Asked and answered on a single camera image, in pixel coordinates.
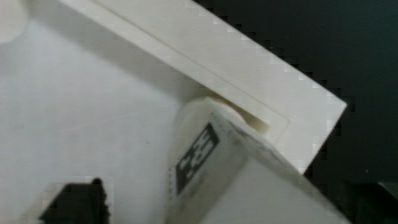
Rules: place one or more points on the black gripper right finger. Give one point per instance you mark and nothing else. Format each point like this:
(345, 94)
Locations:
(368, 202)

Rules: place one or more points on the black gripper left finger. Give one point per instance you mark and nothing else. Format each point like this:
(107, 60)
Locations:
(78, 206)

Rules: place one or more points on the white table leg with tag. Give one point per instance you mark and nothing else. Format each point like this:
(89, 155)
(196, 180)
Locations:
(233, 183)

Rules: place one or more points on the white square table top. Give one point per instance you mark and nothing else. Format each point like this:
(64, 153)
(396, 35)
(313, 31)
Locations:
(107, 62)

